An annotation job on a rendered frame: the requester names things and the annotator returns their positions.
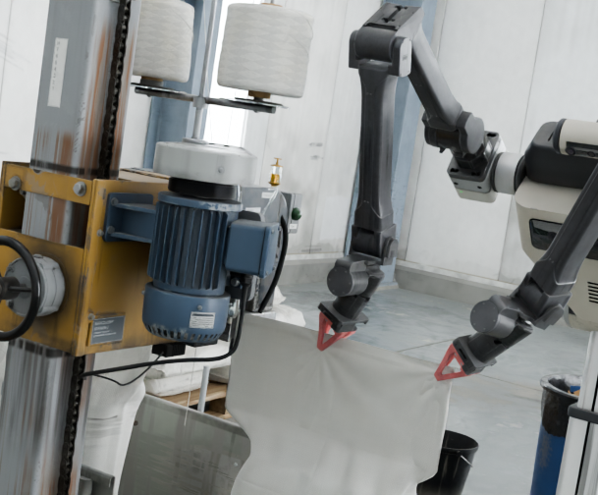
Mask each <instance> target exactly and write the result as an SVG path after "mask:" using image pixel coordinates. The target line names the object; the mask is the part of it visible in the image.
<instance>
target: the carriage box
mask: <svg viewBox="0 0 598 495"><path fill-rule="evenodd" d="M168 183H169V177H164V176H159V175H154V174H149V173H144V172H140V171H135V170H129V169H124V168H120V172H119V180H99V179H94V180H93V181H90V180H85V179H81V178H75V177H70V176H65V175H60V174H55V173H50V172H46V171H41V170H36V169H31V168H29V162H20V161H6V160H3V161H2V168H1V176H0V236H8V237H12V238H14V239H16V240H18V241H19V242H21V243H22V244H23V245H24V246H25V247H26V248H27V249H28V250H29V252H30V253H31V255H34V254H41V256H46V257H49V258H51V259H53V260H54V261H56V262H57V263H58V264H59V265H60V268H61V270H62V272H63V275H64V278H65V296H64V298H63V301H62V303H61V305H60V306H59V309H58V310H57V311H54V312H53V313H51V314H48V315H44V316H36V318H35V319H34V321H33V323H32V325H31V326H30V327H29V329H28V330H27V331H26V333H25V334H24V335H22V336H21V337H22V338H25V339H28V340H31V341H34V342H36V343H39V344H43V345H46V346H49V347H52V348H55V349H58V350H61V351H64V352H67V353H71V356H73V357H81V356H83V355H89V354H96V353H103V352H110V351H116V350H122V349H129V348H136V347H143V346H150V345H157V344H164V343H171V342H178V341H173V340H168V339H164V338H161V337H158V336H155V335H153V334H151V333H150V332H148V331H147V330H146V329H145V326H144V324H143V322H142V307H143V298H144V295H143V294H142V293H141V291H144V289H145V284H146V283H148V282H152V281H153V278H151V277H149V276H148V275H147V266H148V259H149V252H150V245H151V244H150V243H145V242H139V241H137V242H105V241H103V240H102V236H103V235H104V232H103V226H104V218H105V211H106V203H107V196H108V193H150V194H152V195H153V204H152V205H156V202H157V201H160V200H158V193H159V192H163V191H169V189H168ZM27 192H31V193H39V194H43V195H48V196H52V197H57V198H61V199H65V200H69V201H74V202H78V203H83V204H87V205H90V207H89V214H88V221H87V229H86V237H85V245H84V246H70V245H63V244H60V243H56V242H52V241H48V240H44V239H41V238H37V237H33V236H29V235H25V234H22V227H23V219H24V211H25V202H26V194H27ZM169 192H170V191H169ZM17 258H20V255H19V254H18V253H17V252H16V251H15V250H13V249H12V248H10V247H6V246H0V273H1V275H2V277H4V275H5V272H6V267H7V266H8V265H9V263H10V262H13V261H14V260H15V259H17ZM123 315H126V316H125V324H124V332H123V340H120V341H113V342H106V343H99V344H93V345H91V344H90V342H91V334H92V325H93V320H94V319H98V318H106V317H115V316H123ZM23 320H24V317H22V316H18V315H16V314H15V313H14V312H13V311H12V310H11V309H9V308H8V306H7V305H6V301H5V300H2V301H1V302H0V331H3V332H7V331H11V330H13V329H15V328H16V327H18V326H19V325H20V324H21V322H22V321H23Z"/></svg>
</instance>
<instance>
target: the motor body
mask: <svg viewBox="0 0 598 495"><path fill-rule="evenodd" d="M158 200H160V201H157V202H156V208H155V209H156V211H155V219H154V226H153V233H152V241H151V245H150V252H149V259H148V266H147V275H148V276H149V277H151V278H153V281H152V282H148V283H146V284H145V289H144V291H141V293H142V294H143V295H144V298H143V307H142V322H143V324H144V326H145V329H146V330H147V331H148V332H150V333H151V334H153V335H155V336H158V337H161V338H164V339H168V340H173V341H179V342H188V343H206V342H211V341H214V340H216V339H218V338H219V337H220V336H221V334H222V333H223V332H224V330H225V328H226V323H227V317H228V311H229V306H232V303H231V302H230V298H231V295H230V294H229V293H227V292H225V286H226V279H227V275H230V271H229V270H226V269H225V264H223V263H222V260H223V253H224V245H225V239H226V232H227V227H228V226H230V225H231V223H232V222H234V221H236V220H238V216H239V212H241V211H242V210H243V204H242V203H241V202H239V201H235V200H232V199H216V198H202V197H196V196H193V195H187V194H182V193H177V192H169V191H163V192H159V193H158ZM157 212H158V214H157ZM156 215H157V222H156ZM155 222H156V229H155ZM154 230H155V237H154ZM153 237H154V241H153Z"/></svg>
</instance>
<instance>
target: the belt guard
mask: <svg viewBox="0 0 598 495"><path fill-rule="evenodd" d="M212 143H215V144H209V143H208V144H209V145H216V146H223V147H228V146H224V145H229V144H223V143H216V142H212ZM257 161H258V157H257V156H255V155H254V154H252V153H251V152H250V151H248V150H247V149H245V148H244V147H241V146H235V145H230V147H229V148H218V147H211V146H205V145H202V144H195V143H186V142H162V141H160V142H157V143H156V148H155V156H154V163H153V172H155V173H158V174H162V175H167V176H172V177H177V178H183V179H189V180H195V181H202V182H208V183H216V184H224V185H233V186H247V187H251V186H254V182H255V175H256V168H257Z"/></svg>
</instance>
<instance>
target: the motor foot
mask: <svg viewBox="0 0 598 495"><path fill-rule="evenodd" d="M152 204H153V195H152V194H150V193H130V192H109V193H108V196H107V203H106V211H105V218H104V226H103V232H104V235H103V236H102V240H103V241H105V242H137V241H139V242H145V243H150V244H151V241H152V233H153V226H154V219H155V211H156V209H155V208H156V205H152Z"/></svg>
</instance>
